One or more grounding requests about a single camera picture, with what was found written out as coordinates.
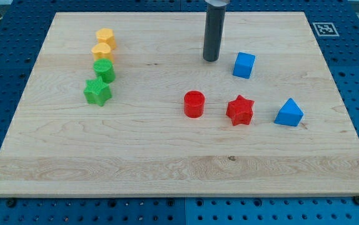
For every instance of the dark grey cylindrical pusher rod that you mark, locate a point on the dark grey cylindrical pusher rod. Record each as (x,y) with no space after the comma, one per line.
(214,23)

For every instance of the green star block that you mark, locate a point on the green star block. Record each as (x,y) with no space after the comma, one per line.
(97,91)

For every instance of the silver rod mount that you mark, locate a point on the silver rod mount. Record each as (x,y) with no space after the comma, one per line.
(218,2)

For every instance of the yellow pentagon block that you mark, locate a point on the yellow pentagon block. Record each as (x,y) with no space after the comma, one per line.
(106,35)

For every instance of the light wooden board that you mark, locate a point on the light wooden board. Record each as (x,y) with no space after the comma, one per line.
(142,144)

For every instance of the blue cube block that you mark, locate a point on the blue cube block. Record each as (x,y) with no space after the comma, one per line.
(244,65)

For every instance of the red star block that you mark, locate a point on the red star block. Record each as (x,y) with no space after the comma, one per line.
(240,110)

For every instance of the yellow heart block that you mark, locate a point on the yellow heart block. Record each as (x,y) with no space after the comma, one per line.
(102,51)

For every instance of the blue triangle block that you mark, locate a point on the blue triangle block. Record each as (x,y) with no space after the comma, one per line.
(290,114)

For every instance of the green cylinder block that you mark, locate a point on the green cylinder block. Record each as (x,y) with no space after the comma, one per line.
(104,68)

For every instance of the white fiducial marker tag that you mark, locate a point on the white fiducial marker tag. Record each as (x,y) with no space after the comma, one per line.
(325,29)

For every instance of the red cylinder block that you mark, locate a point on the red cylinder block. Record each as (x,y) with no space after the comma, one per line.
(194,102)

